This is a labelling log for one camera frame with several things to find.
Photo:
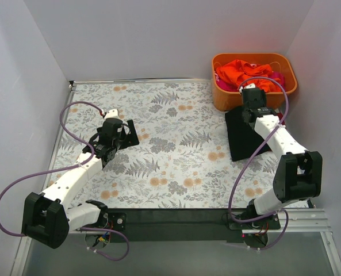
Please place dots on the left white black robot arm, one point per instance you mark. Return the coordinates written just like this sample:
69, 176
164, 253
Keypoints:
48, 216

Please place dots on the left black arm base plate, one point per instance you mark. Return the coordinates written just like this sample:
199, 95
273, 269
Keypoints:
115, 221

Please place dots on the aluminium frame rail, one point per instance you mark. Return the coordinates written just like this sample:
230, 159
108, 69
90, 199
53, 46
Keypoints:
192, 242

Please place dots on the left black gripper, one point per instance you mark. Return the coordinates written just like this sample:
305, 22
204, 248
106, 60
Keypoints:
129, 133

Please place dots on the orange plastic laundry basket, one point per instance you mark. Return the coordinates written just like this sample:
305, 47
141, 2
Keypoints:
226, 101

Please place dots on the orange t shirt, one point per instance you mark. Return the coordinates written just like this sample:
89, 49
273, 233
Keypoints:
238, 71

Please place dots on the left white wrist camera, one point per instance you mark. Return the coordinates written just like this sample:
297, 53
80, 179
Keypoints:
113, 113

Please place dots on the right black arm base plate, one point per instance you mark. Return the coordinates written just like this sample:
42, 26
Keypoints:
268, 223

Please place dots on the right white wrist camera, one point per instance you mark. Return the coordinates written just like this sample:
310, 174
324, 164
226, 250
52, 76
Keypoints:
250, 86

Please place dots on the floral patterned table mat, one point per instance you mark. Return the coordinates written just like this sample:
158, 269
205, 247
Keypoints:
183, 158

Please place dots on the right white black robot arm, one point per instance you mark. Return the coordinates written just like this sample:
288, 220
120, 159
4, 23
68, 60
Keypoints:
299, 172

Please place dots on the black t shirt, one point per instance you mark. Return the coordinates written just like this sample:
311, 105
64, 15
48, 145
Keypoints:
243, 140

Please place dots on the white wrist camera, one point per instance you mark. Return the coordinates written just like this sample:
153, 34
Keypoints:
113, 113
250, 86

